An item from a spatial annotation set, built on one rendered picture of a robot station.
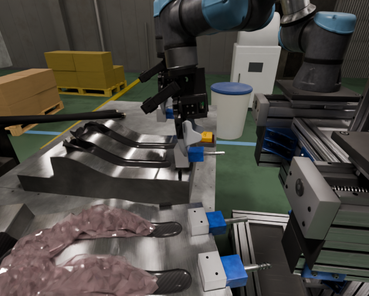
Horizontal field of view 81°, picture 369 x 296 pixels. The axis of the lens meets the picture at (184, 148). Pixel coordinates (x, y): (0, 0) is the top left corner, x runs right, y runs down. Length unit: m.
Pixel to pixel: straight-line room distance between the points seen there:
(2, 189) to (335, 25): 1.11
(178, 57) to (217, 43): 6.05
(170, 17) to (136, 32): 6.35
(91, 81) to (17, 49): 4.38
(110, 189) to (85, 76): 4.21
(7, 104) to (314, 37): 3.17
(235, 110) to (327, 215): 2.22
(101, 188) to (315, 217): 0.51
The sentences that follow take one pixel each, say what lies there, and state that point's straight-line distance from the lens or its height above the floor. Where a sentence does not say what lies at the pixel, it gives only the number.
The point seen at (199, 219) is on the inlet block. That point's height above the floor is 0.88.
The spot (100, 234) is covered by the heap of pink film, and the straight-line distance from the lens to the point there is 0.45.
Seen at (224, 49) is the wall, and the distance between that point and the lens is 6.57.
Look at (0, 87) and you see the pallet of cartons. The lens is 3.35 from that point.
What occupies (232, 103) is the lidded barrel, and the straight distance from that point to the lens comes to 2.53.
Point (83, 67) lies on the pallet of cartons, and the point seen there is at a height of 0.54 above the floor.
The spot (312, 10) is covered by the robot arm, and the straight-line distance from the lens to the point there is 0.97.
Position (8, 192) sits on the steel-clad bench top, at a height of 0.80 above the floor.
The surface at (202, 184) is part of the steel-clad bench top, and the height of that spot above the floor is 0.80.
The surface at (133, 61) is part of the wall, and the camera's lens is 6.98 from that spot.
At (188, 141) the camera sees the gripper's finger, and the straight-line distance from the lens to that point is 0.53.
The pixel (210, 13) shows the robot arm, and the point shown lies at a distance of 0.44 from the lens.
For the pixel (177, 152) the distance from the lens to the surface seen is 0.57.
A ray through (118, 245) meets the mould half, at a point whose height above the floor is 0.89.
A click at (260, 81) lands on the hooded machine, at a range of 3.63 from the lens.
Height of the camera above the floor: 1.23
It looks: 30 degrees down
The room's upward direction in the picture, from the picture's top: straight up
